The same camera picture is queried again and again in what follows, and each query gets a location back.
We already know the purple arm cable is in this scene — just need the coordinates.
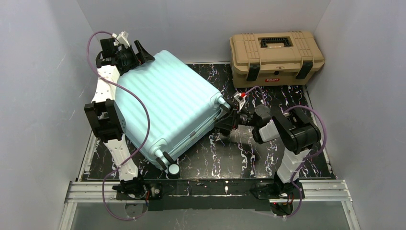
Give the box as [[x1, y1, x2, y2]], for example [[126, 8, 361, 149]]
[[86, 31, 151, 221], [242, 85, 327, 219]]

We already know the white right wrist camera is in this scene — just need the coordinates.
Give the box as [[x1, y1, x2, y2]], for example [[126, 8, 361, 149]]
[[233, 92, 247, 111]]

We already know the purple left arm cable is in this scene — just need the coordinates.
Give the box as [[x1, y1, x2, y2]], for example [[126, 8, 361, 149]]
[[86, 31, 151, 221]]

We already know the light blue suitcase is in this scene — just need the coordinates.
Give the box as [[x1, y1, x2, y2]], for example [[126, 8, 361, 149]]
[[116, 50, 227, 171]]

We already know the tan plastic toolbox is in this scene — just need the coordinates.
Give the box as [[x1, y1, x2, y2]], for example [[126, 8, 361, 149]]
[[229, 31, 325, 88]]

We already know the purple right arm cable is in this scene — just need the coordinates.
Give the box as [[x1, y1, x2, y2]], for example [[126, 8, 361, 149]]
[[242, 85, 327, 219]]

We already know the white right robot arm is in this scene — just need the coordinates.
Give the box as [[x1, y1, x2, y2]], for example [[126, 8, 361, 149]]
[[214, 104, 325, 184]]

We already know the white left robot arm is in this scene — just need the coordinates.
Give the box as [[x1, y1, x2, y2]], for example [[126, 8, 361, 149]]
[[84, 34, 154, 183]]

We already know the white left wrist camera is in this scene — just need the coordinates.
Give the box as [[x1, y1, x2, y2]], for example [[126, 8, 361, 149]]
[[111, 31, 130, 48]]

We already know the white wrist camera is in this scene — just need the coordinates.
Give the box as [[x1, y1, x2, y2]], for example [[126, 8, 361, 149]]
[[233, 92, 247, 111], [111, 31, 130, 48]]

